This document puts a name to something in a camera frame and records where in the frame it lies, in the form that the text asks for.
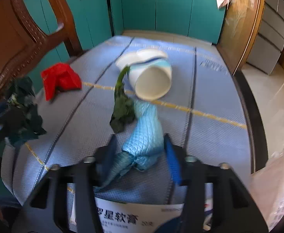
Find white blue ointment box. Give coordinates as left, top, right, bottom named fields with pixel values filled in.
left=95, top=197, right=183, bottom=232

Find light blue quilted cloth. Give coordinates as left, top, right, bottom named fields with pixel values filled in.
left=94, top=100, right=164, bottom=192

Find dark green vegetable leaves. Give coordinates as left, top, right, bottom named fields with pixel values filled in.
left=109, top=66, right=136, bottom=134

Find red wrapper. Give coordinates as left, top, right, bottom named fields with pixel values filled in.
left=41, top=63, right=82, bottom=101

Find white blue paper cup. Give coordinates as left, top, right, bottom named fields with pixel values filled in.
left=116, top=48, right=172, bottom=101

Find teal kitchen cabinets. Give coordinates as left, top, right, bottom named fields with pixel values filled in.
left=21, top=0, right=228, bottom=93

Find blue placemat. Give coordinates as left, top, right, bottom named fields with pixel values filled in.
left=0, top=35, right=253, bottom=233

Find carved wooden chair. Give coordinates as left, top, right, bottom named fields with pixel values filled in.
left=0, top=0, right=83, bottom=101

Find grey refrigerator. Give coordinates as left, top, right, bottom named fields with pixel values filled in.
left=247, top=0, right=284, bottom=75

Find wooden glass sliding door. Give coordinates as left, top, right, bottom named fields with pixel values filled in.
left=216, top=0, right=265, bottom=75

